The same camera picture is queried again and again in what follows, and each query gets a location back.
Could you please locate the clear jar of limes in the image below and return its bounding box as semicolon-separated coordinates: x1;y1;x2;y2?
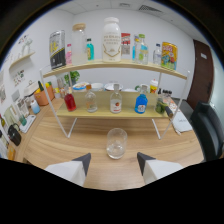
154;93;169;114

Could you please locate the clear bottle with red label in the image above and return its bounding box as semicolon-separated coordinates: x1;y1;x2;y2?
109;83;123;115

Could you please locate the clear drinking glass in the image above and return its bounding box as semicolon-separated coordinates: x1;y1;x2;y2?
106;127;128;160

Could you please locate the white notebook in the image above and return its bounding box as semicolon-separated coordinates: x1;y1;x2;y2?
168;109;193;134

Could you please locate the two-tier wooden shelf rack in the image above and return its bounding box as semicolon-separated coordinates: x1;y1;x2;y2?
39;59;191;140

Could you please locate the white tray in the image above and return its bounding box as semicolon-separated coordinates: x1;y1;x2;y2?
18;114;37;134

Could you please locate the black chair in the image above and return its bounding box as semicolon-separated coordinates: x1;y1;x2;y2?
189;101;224;163

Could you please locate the black kettle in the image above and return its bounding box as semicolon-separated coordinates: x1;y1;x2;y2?
7;123;22;147

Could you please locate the blue liquid glass bottle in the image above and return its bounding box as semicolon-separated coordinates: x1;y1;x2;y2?
134;85;149;115

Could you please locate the red liquid glass bottle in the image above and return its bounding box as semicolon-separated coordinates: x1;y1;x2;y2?
63;87;77;112

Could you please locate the clear bottle with orange label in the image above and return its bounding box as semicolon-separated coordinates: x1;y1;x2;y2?
84;84;99;113

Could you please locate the light blue plastic bottle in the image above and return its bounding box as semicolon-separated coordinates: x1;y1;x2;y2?
30;99;41;115

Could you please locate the white bottle with red cap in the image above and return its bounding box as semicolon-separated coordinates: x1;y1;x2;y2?
149;78;159;94

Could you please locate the blue rimmed bowl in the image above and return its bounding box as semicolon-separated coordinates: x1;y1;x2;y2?
72;81;90;93

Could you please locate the plain white bowl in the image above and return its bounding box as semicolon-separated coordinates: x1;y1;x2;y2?
90;82;105;92

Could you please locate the white kitchen appliance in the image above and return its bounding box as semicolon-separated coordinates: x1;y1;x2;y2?
23;79;39;98

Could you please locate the patterned white bowl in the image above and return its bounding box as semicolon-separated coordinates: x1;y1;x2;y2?
104;82;124;92

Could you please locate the green potted plant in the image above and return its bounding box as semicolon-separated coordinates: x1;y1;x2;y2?
63;70;81;86

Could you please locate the brown door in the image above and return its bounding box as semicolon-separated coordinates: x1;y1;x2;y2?
186;39;214;110

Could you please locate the small clear bottle blue cap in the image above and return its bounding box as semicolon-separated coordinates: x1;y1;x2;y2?
152;43;163;66

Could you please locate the yellow printed drink can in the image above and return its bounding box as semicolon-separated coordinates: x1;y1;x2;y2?
160;41;179;71

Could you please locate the pink bottle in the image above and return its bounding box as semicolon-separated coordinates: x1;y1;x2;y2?
65;43;73;66

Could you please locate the clear bottle with green cap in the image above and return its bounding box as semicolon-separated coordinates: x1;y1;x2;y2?
135;33;150;66

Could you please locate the teal bottle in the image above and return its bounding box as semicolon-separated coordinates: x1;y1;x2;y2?
86;37;95;62

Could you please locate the glass jar with cork lid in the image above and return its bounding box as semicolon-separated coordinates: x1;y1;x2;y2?
71;22;88;66

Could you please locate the white vase with flowers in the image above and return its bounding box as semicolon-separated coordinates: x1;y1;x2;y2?
20;38;34;56

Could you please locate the tall white milk bottle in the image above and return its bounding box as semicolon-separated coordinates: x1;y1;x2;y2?
101;16;122;63

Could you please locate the ceiling air vent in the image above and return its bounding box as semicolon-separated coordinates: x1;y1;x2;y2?
138;4;163;14

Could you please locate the long wooden wall shelf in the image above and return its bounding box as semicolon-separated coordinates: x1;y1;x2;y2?
8;50;36;71

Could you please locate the grey wall poster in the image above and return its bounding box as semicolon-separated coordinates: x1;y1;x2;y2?
120;45;132;56

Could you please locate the red wall poster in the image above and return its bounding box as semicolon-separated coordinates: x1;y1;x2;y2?
120;32;132;46

